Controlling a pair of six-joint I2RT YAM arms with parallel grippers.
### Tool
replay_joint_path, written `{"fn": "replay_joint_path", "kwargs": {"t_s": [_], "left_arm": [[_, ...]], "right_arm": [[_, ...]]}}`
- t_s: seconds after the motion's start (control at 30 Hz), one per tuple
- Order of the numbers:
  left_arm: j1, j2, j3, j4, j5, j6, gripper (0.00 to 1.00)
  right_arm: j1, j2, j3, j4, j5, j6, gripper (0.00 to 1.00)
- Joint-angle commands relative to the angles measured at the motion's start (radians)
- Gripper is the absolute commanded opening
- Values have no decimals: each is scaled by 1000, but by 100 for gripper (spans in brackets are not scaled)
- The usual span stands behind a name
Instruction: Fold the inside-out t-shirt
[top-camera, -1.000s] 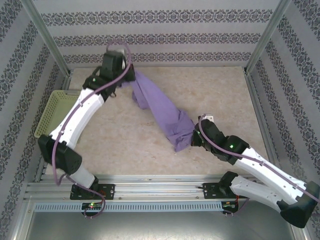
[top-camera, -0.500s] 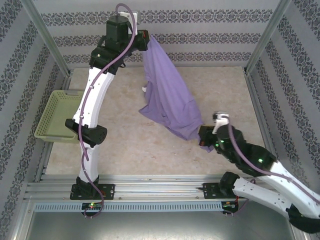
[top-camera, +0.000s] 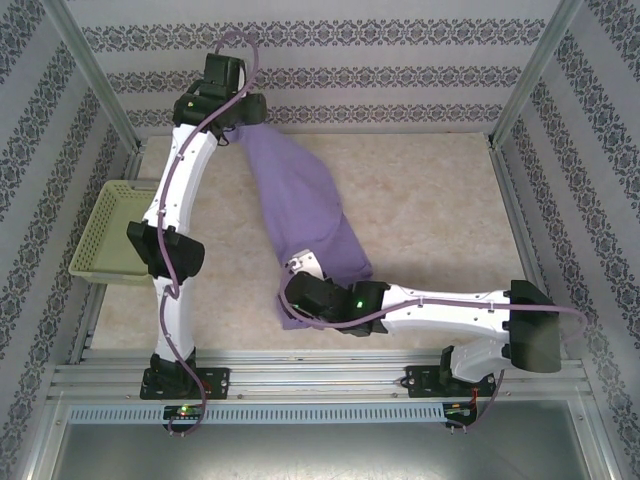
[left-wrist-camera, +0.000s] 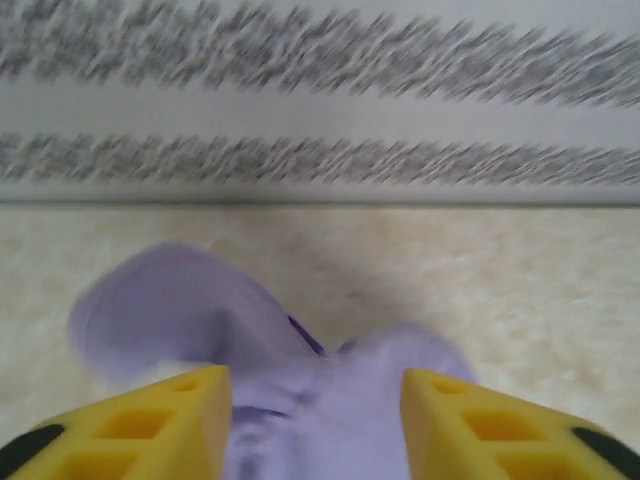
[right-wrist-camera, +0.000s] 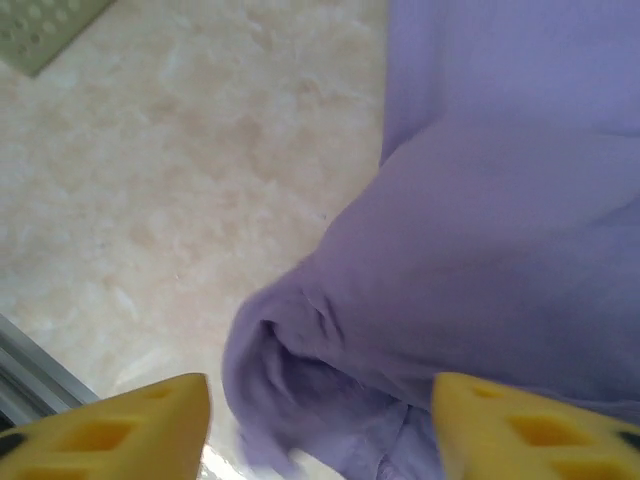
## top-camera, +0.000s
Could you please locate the purple t-shirt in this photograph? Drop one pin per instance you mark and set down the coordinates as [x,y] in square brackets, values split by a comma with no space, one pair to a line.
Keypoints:
[295,200]

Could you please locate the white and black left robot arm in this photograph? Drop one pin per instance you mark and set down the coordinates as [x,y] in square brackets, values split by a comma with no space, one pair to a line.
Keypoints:
[185,170]

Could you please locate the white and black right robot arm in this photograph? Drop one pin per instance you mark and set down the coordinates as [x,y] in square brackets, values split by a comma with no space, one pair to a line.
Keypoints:
[450,315]

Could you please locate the grey metal sheet panel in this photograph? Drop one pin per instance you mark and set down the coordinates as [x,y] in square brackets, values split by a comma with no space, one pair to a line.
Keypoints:
[320,455]

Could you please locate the pale green perforated plastic basket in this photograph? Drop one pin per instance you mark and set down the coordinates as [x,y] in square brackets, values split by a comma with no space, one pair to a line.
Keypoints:
[107,240]

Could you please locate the left controller board green light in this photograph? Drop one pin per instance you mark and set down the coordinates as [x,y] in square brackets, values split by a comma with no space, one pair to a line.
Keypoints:
[185,411]

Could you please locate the aluminium mounting rail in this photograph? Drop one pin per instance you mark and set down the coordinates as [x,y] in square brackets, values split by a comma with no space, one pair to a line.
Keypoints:
[320,375]

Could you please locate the aluminium side rail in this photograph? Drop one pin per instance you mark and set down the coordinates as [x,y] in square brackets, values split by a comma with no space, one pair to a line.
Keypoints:
[510,200]
[131,165]

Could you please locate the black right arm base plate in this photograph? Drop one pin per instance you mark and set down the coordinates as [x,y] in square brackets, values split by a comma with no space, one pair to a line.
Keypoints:
[417,380]

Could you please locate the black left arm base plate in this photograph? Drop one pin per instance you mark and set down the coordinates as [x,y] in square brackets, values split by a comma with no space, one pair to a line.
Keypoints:
[217,382]

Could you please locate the aluminium frame post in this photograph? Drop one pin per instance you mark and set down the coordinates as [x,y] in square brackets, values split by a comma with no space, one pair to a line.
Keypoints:
[537,65]
[90,65]

